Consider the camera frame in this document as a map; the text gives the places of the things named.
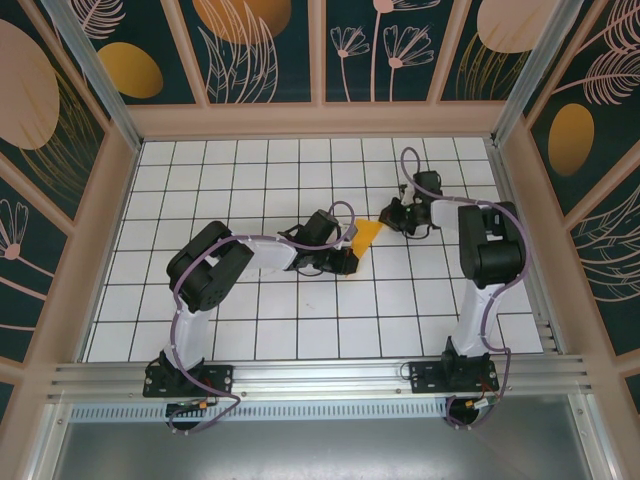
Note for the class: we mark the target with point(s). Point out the orange cloth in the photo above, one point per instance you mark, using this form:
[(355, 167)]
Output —
[(365, 235)]

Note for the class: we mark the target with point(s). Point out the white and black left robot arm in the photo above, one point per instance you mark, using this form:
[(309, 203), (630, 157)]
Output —
[(270, 252)]

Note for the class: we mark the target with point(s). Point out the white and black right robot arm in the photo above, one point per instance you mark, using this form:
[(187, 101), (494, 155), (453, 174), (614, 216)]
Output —
[(445, 212)]

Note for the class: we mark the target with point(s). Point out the grey metal sheet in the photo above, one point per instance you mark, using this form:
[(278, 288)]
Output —
[(320, 450)]

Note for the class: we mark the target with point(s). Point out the aluminium table side rail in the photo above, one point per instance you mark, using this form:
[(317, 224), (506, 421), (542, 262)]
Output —
[(504, 170)]

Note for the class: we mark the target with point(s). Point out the aluminium mounting rail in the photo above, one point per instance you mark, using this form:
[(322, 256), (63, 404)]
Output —
[(320, 375)]

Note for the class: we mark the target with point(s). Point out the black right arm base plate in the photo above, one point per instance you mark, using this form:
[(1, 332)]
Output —
[(422, 377)]

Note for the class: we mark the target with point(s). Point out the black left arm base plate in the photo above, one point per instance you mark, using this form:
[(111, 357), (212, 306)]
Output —
[(222, 377)]

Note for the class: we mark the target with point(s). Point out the aluminium frame post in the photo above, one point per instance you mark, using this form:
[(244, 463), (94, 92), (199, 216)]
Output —
[(92, 55), (542, 55)]

